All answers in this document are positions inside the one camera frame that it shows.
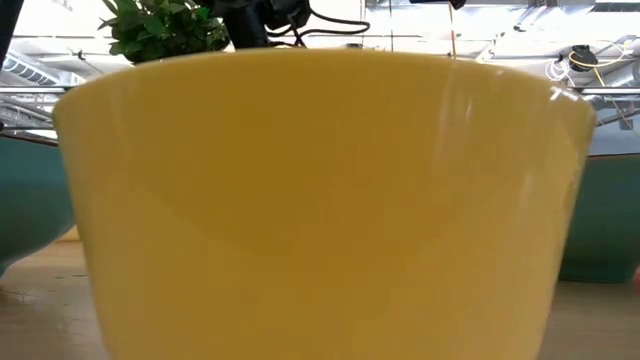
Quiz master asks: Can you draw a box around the yellow mini bowl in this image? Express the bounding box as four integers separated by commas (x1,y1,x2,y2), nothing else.
52,47,599,360

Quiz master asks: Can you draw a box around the silver ventilation duct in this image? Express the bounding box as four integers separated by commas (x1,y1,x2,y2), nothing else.
584,59,640,109

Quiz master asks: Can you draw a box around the yellow hanging cable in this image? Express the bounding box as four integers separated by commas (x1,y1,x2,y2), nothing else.
448,2,457,60

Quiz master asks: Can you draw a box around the black reel with yellow cord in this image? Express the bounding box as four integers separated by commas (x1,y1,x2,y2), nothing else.
569,43,600,72

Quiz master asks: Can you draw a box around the grey ribbed ceiling duct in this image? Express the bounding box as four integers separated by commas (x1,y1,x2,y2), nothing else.
0,49,61,89

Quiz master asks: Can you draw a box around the green potted plant black pot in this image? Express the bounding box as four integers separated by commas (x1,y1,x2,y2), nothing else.
97,0,232,65

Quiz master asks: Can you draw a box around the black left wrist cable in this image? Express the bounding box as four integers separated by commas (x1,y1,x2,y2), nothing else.
264,7,372,49

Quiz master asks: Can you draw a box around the patterned teal ceramic bowl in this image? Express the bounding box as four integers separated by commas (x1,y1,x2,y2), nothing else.
0,133,76,279
557,152,640,285

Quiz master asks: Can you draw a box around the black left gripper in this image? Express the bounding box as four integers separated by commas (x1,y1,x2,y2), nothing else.
219,0,275,51

